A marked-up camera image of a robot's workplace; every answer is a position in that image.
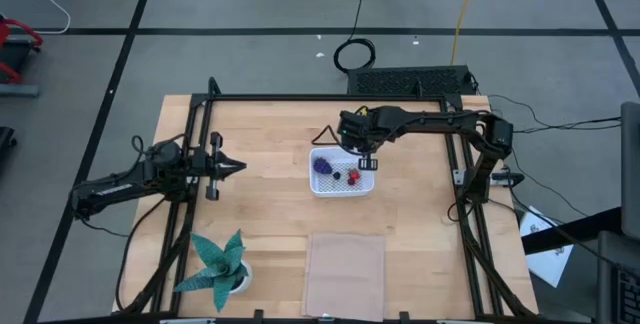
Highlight green leafy plant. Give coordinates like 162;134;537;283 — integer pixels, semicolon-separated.
173;228;250;314

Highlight black perforated computer case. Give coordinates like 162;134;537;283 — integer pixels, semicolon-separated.
346;65;476;97

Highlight white perforated plastic basket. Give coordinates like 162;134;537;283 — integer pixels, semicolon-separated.
308;146;376;199

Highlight yellow cable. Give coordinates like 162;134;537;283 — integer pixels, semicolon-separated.
449;0;484;67

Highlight black coiled floor cable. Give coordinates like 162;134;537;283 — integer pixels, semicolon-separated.
316;0;387;74

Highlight white plant pot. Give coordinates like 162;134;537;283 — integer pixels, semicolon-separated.
227;258;254;295

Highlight pink folded cloth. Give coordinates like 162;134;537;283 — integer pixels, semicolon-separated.
301;233;387;323

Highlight grey equipment case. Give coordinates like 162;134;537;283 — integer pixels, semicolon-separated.
596;230;640;324

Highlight black metal bar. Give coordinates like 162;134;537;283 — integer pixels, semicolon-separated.
521;206;622;256

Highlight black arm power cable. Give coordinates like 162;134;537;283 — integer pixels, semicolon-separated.
114;196;169;313

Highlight thin black cables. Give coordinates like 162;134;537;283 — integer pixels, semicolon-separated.
487;93;622;135

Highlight red tube cart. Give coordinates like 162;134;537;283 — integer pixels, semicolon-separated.
0;11;45;99

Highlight black aluminium table frame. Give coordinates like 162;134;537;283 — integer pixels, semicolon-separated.
112;76;540;324

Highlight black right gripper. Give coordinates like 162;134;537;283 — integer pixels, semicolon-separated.
337;108;396;171

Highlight white printed paper sheet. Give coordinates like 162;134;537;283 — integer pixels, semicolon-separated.
518;205;575;289

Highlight grey metal cabinet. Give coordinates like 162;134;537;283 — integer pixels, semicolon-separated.
619;101;640;243

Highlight black chair base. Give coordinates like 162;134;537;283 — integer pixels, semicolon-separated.
0;126;17;164

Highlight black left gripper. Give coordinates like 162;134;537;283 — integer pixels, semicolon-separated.
192;131;247;202

